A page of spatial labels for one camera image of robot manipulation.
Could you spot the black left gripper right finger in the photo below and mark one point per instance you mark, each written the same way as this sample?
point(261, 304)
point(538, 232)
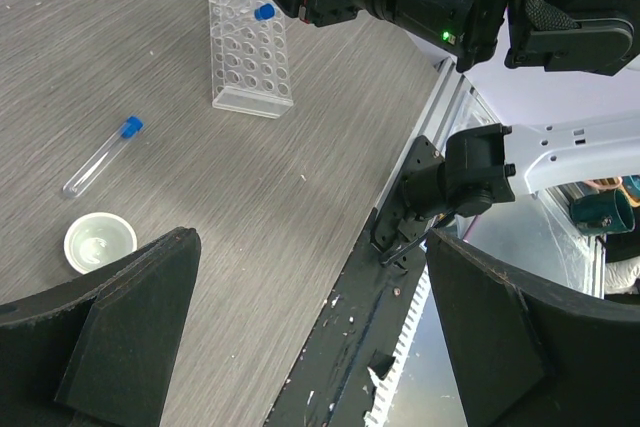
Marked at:
point(526, 351)

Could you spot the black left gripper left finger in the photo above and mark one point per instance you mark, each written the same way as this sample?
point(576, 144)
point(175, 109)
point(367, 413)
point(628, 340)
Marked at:
point(100, 350)

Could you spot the blue-capped test tube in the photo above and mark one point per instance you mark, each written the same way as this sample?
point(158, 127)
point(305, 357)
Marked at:
point(264, 12)
point(103, 157)

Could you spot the clear acrylic test tube rack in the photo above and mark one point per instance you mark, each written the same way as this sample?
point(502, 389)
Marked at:
point(249, 59)

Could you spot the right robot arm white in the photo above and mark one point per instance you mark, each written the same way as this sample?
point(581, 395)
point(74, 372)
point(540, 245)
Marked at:
point(556, 70)

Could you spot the white ceramic crucible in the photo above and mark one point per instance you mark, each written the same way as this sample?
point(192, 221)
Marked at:
point(97, 239)

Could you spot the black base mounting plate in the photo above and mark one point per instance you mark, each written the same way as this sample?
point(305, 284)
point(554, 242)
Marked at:
point(351, 348)

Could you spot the white slotted cable duct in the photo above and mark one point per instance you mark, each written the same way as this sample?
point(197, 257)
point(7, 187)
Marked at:
point(385, 389)

